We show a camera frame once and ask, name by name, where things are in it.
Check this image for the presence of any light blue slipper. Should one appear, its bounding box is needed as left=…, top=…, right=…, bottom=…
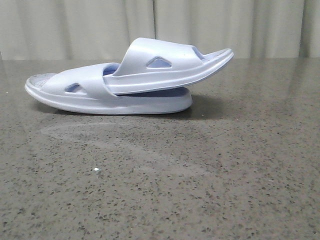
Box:
left=25, top=62, right=193, bottom=115
left=103, top=37, right=234, bottom=95

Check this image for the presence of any beige pleated curtain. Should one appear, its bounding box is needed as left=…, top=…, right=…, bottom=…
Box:
left=0, top=0, right=320, bottom=60

